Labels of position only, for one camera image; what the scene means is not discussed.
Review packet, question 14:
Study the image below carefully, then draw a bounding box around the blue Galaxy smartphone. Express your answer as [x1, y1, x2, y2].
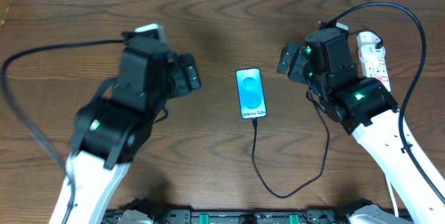
[236, 67, 267, 120]

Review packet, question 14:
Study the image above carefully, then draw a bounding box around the black charging cable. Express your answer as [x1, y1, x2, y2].
[250, 29, 385, 200]

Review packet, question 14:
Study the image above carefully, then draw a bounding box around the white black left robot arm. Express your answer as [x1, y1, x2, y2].
[50, 31, 201, 223]

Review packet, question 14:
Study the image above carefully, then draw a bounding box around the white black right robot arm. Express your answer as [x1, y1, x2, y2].
[277, 26, 444, 223]

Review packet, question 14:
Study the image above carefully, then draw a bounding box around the white charger adapter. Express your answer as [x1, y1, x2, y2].
[357, 31, 386, 61]

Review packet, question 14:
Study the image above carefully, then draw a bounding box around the white power strip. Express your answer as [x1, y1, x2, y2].
[361, 58, 391, 92]

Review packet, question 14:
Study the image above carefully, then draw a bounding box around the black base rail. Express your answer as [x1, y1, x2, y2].
[102, 198, 413, 224]

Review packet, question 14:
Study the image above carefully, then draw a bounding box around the white power strip cord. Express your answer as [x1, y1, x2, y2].
[384, 175, 400, 218]

